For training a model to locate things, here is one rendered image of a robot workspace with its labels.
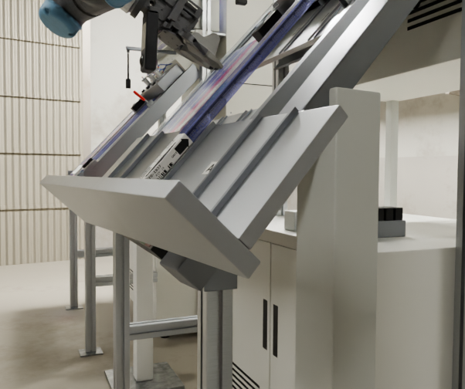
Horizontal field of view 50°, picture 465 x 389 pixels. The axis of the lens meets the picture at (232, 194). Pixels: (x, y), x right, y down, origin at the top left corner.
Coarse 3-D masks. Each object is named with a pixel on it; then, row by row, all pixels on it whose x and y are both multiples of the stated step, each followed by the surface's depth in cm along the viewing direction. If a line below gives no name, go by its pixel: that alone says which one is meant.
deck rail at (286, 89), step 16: (352, 0) 83; (368, 0) 82; (352, 16) 81; (336, 32) 80; (320, 48) 79; (304, 64) 78; (288, 80) 77; (304, 80) 78; (272, 96) 76; (288, 96) 77; (256, 112) 76; (272, 112) 76
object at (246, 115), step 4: (244, 112) 86; (248, 112) 84; (252, 112) 83; (232, 116) 92; (236, 116) 89; (240, 116) 86; (244, 116) 85; (248, 116) 83; (212, 120) 102; (216, 120) 99; (220, 120) 96; (224, 120) 94; (228, 120) 92; (232, 120) 89; (236, 120) 86; (240, 120) 84; (216, 124) 96
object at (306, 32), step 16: (336, 0) 98; (304, 16) 110; (320, 16) 98; (336, 16) 88; (288, 32) 110; (304, 32) 98; (320, 32) 88; (288, 48) 98; (304, 48) 93; (288, 64) 110
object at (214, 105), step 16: (304, 0) 47; (288, 16) 47; (272, 32) 46; (256, 48) 46; (272, 48) 46; (240, 64) 45; (256, 64) 45; (240, 80) 44; (224, 96) 43; (208, 112) 43; (192, 128) 42
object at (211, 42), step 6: (198, 36) 102; (204, 36) 102; (210, 36) 103; (216, 36) 103; (204, 42) 102; (210, 42) 103; (216, 42) 103; (192, 48) 101; (210, 48) 103; (216, 48) 103; (198, 54) 102; (210, 54) 102; (204, 60) 104; (210, 60) 103; (216, 60) 103; (216, 66) 105; (222, 66) 105
